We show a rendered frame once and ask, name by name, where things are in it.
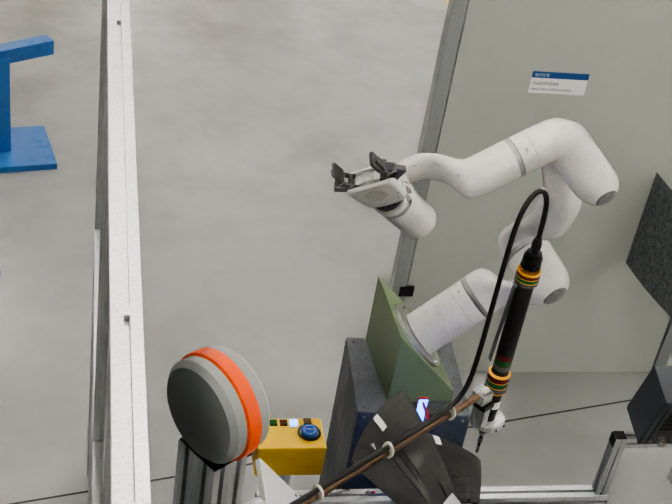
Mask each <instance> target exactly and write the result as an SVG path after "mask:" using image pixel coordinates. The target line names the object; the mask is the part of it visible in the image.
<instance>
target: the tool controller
mask: <svg viewBox="0 0 672 504"><path fill-rule="evenodd" d="M627 411H628V414H629V417H630V420H631V424H632V427H633V430H634V433H635V436H636V438H637V443H638V444H657V446H658V447H665V446H666V445H667V444H672V366H665V365H656V366H654V367H653V368H652V370H651V371H650V373H649V374H648V376H647V377H646V379H645V380H644V382H643V383H642V384H641V386H640V387H639V389H638V390H637V392H636V393H635V395H634V396H633V398H632V399H631V401H630V402H629V404H628V405H627Z"/></svg>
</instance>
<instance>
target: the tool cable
mask: <svg viewBox="0 0 672 504"><path fill-rule="evenodd" d="M539 194H542V195H543V198H544V206H543V211H542V216H541V220H540V224H539V228H538V232H537V235H536V239H537V240H541V238H542V234H543V230H544V227H545V223H546V219H547V214H548V209H549V195H548V192H547V191H546V190H545V189H543V188H539V189H536V190H535V191H533V192H532V193H531V194H530V195H529V197H528V198H527V199H526V201H525V202H524V204H523V205H522V207H521V209H520V211H519V213H518V215H517V218H516V220H515V223H514V225H513V228H512V231H511V234H510V237H509V240H508V244H507V247H506V250H505V253H504V257H503V260H502V264H501V267H500V271H499V274H498V278H497V282H496V285H495V289H494V292H493V296H492V300H491V303H490V307H489V310H488V314H487V318H486V321H485V325H484V328H483V332H482V335H481V339H480V342H479V346H478V349H477V353H476V356H475V359H474V362H473V365H472V368H471V371H470V373H469V376H468V378H467V380H466V383H465V385H464V386H463V388H462V390H461V391H460V393H459V394H458V395H457V396H456V398H455V399H454V400H453V401H452V402H451V403H450V404H448V405H446V406H445V408H444V409H442V410H441V411H440V412H438V413H437V414H435V415H434V416H432V417H431V418H429V419H428V420H426V421H425V422H423V423H421V424H420V425H418V426H417V427H415V428H413V429H412V430H410V431H409V432H407V433H405V434H404V435H402V436H400V437H399V438H397V439H396V440H394V441H392V442H388V441H387V442H385V443H384V444H383V446H382V448H381V449H379V450H377V451H376V452H374V453H372V454H371V455H369V456H367V457H366V458H364V459H362V460H361V461H359V462H357V463H356V464H354V465H352V466H351V467H349V468H347V469H346V470H344V471H342V472H341V473H339V474H337V475H336V476H334V477H332V478H331V479H329V480H327V481H326V482H324V483H322V484H321V485H319V484H316V485H314V486H313V487H312V490H311V491H309V492H308V493H306V494H304V495H303V496H301V497H299V498H298V499H296V500H294V501H293V502H291V503H289V504H300V503H302V502H304V501H305V500H307V499H309V498H310V497H312V496H314V495H315V494H317V493H318V494H319V499H318V500H317V502H320V501H322V500H323V498H324V492H323V490H324V489H325V488H327V487H329V486H330V485H332V484H333V483H335V482H337V481H338V480H340V479H342V478H343V477H345V476H347V475H348V474H350V473H352V472H353V471H355V470H357V469H358V468H360V467H362V466H363V465H365V464H367V463H368V462H370V461H371V460H373V459H375V458H376V457H378V456H380V455H381V454H383V453H385V452H386V451H388V450H389V452H390V455H389V456H388V457H386V458H388V459H389V458H391V457H393V455H394V446H396V445H398V444H399V443H401V442H403V441H404V440H406V439H407V438H409V437H411V436H412V435H414V434H416V433H417V432H419V431H420V430H422V429H423V428H425V427H427V426H428V425H430V424H431V423H433V422H434V421H436V420H437V419H439V418H440V417H442V416H443V415H444V414H446V413H447V412H448V411H449V412H450V413H451V415H452V417H451V418H450V419H448V420H453V419H454V418H455V416H456V410H455V407H454V406H455V405H456V404H457V403H458V402H459V401H460V400H461V399H462V397H463V396H464V395H465V393H466V392H467V390H468V388H469V386H470V384H471V382H472V380H473V377H474V375H475V372H476V370H477V367H478V364H479V361H480V358H481V354H482V351H483V348H484V344H485V341H486V337H487V334H488V330H489V327H490V323H491V320H492V316H493V313H494V309H495V306H496V302H497V298H498V295H499V291H500V288H501V284H502V280H503V277H504V273H505V270H506V266H507V263H508V260H509V256H510V253H511V250H512V246H513V243H514V240H515V237H516V234H517V231H518V228H519V225H520V223H521V220H522V218H523V216H524V214H525V212H526V210H527V208H528V207H529V205H530V203H531V202H532V201H533V200H534V198H535V197H536V196H537V195H539Z"/></svg>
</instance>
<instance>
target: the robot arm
mask: <svg viewBox="0 0 672 504"><path fill-rule="evenodd" d="M369 161H370V166H371V167H368V168H364V169H361V170H358V171H354V172H352V173H345V172H344V170H343V169H342V168H341V167H340V166H339V165H337V164H336V163H332V169H331V175H332V177H333V178H335V183H334V192H347V193H348V195H349V196H351V197H352V198H353V199H355V200H356V201H358V202H360V203H361V204H363V205H365V206H368V207H371V208H374V209H375V210H376V211H377V212H378V213H380V214H381V215H382V216H383V217H385V218H386V219H387V220H388V221H389V222H391V223H392V224H393V225H394V226H396V227H397V228H398V229H399V230H400V231H402V232H403V233H404V234H405V235H407V236H408V237H410V238H414V239H418V238H422V237H424V236H426V235H428V234H429V233H430V232H431V231H432V229H433V228H434V226H435V223H436V214H435V211H434V209H433V208H432V207H431V206H430V205H429V204H428V203H427V202H426V201H424V200H423V199H422V198H421V197H420V196H419V195H418V193H417V192H416V191H415V189H414V188H413V186H412V185H411V184H412V183H414V182H417V181H420V180H428V179H429V180H438V181H441V182H444V183H446V184H448V185H449V186H451V187H452V188H453V189H455V190H456V191H457V192H458V193H459V194H461V195H462V196H463V197H465V198H467V199H475V198H478V197H481V196H483V195H485V194H487V193H489V192H491V191H493V190H495V189H498V188H500V187H502V186H504V185H506V184H508V183H510V182H512V181H514V180H517V179H519V178H521V177H523V176H525V175H527V174H529V173H531V172H533V171H535V170H537V169H539V168H541V169H542V181H543V187H542V188H543V189H545V190H546V191H547V192H548V195H549V209H548V214H547V219H546V223H545V227H544V230H543V234H542V247H541V250H540V251H541V252H542V255H543V261H542V264H541V276H540V279H539V283H538V286H537V287H535V288H534V289H533V293H532V296H531V299H530V303H529V305H549V304H552V303H555V302H557V301H558V300H559V299H561V298H562V297H563V296H564V294H565V293H566V292H567V290H568V287H569V275H568V272H567V270H566V268H565V266H564V265H563V263H562V261H561V260H560V258H559V257H558V255H557V253H556V252H555V250H554V249H553V247H552V246H551V244H550V242H549V241H548V239H556V238H559V237H561V236H563V235H564V234H565V233H566V232H567V231H568V230H569V229H570V227H571V226H572V224H573V223H574V221H575V219H576V217H577V215H578V213H579V211H580V209H581V205H582V201H583V202H585V203H586V204H589V205H592V206H600V205H604V204H607V203H609V202H610V201H611V200H613V199H614V197H615V196H616V194H617V192H618V189H619V180H618V177H617V174H616V172H615V170H614V169H613V168H612V166H611V165H610V163H609V162H608V160H607V159H606V158H605V156H604V155H603V153H602V152H601V150H600V149H599V148H598V146H597V145H596V143H595V142H594V140H593V139H592V138H591V136H590V135H589V134H588V132H587V131H586V130H585V129H584V128H583V127H582V126H581V125H580V124H578V123H576V122H573V121H570V120H567V119H563V118H552V119H547V120H545V121H542V122H540V123H538V124H535V125H533V126H531V127H529V128H527V129H525V130H523V131H521V132H519V133H517V134H515V135H513V136H511V137H509V138H507V139H505V140H503V141H501V142H499V143H497V144H495V145H493V146H491V147H489V148H487V149H485V150H483V151H481V152H479V153H477V154H475V155H473V156H471V157H469V158H466V159H455V158H451V157H448V156H445V155H441V154H436V153H419V154H414V155H411V156H409V157H406V158H404V159H401V160H399V161H397V162H387V160H386V159H381V158H380V157H379V156H377V155H376V154H375V153H374V152H373V151H371V152H370V153H369ZM345 178H347V179H348V182H345ZM543 206H544V198H543V195H542V194H541V195H540V198H539V200H538V202H537V204H536V206H535V208H534V209H533V211H532V212H531V213H530V214H529V215H528V216H526V217H525V218H522V220H521V223H520V225H519V228H518V231H517V234H516V237H515V240H514V243H513V246H512V250H511V253H510V256H509V260H508V263H507V265H508V266H509V268H510V269H511V271H512V273H513V274H514V276H515V273H516V270H517V267H518V265H519V264H520V262H521V260H522V257H523V254H524V252H525V251H526V250H527V249H528V248H530V247H531V244H532V240H533V239H534V238H535V237H536V235H537V232H538V228H539V224H540V220H541V216H542V211H543ZM514 223H515V221H514V222H512V223H510V224H508V225H507V226H506V227H504V228H503V229H502V231H501V232H500V234H499V238H498V246H499V250H500V252H501V254H502V256H503V257H504V253H505V250H506V247H507V244H508V240H509V237H510V234H511V231H512V228H513V225H514ZM497 278H498V276H497V275H495V274H494V273H493V272H491V271H489V270H487V269H485V268H479V269H476V270H474V271H472V272H471V273H469V274H468V275H466V276H465V277H463V278H462V279H460V280H459V281H457V282H456V283H454V284H453V285H451V286H450V287H448V288H447V289H445V290H444V291H442V292H441V293H439V294H438V295H436V296H435V297H433V298H432V299H430V300H429V301H427V302H426V303H424V304H423V305H421V306H420V307H418V308H417V309H415V310H414V311H412V312H411V313H410V312H409V311H408V310H407V309H406V307H405V306H404V305H400V304H399V305H397V306H396V307H395V314H396V317H397V319H398V322H399V324H400V326H401V328H402V329H403V331H404V333H405V335H406V336H407V338H408V339H409V341H410V342H411V344H412V345H413V347H414V348H415V349H416V351H417V352H418V353H419V354H420V356H421V357H422V358H423V359H424V360H425V361H426V362H427V363H428V364H429V365H430V366H432V367H437V366H438V365H439V364H440V361H439V357H438V354H437V352H436V351H437V350H438V349H440V348H441V347H443V346H444V345H446V344H447V343H449V342H450V341H452V340H454V339H455V338H457V337H458V336H460V335H461V334H463V333H464V332H466V331H467V330H469V329H470V328H472V327H473V326H475V325H476V324H478V323H479V322H481V321H482V320H484V319H486V318H487V314H488V310H489V307H490V303H491V300H492V296H493V292H494V289H495V285H496V282H497ZM513 281H514V280H512V281H505V280H502V284H501V288H500V291H499V295H498V298H497V302H496V306H495V309H494V313H495V312H496V311H498V310H500V309H502V308H504V307H505V306H506V303H507V300H508V297H509V294H510V291H511V288H512V285H513Z"/></svg>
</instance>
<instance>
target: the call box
mask: <svg viewBox="0 0 672 504"><path fill-rule="evenodd" d="M279 420H280V419H277V424H278V426H270V424H269V431H268V434H267V437H266V439H265V440H264V442H263V443H262V444H260V445H259V446H258V447H257V448H256V450H255V451H254V452H253V454H252V463H253V470H254V475H256V476H257V471H256V464H255V460H257V459H259V458H260V459H261V460H262V461H264V462H265V463H266V464H267V465H268V466H269V467H270V468H271V469H272V470H273V471H274V472H275V473H276V474H277V475H320V474H322V470H323V464H324V459H325V454H326V449H327V447H326V442H325V438H324V433H323V428H322V423H321V419H319V418H311V422H312V425H315V426H316V427H317V428H318V435H317V436H316V437H315V438H311V439H310V438H305V437H304V436H302V434H301V428H302V426H303V425H305V424H304V422H303V419H297V422H298V426H290V419H287V422H288V426H280V422H279Z"/></svg>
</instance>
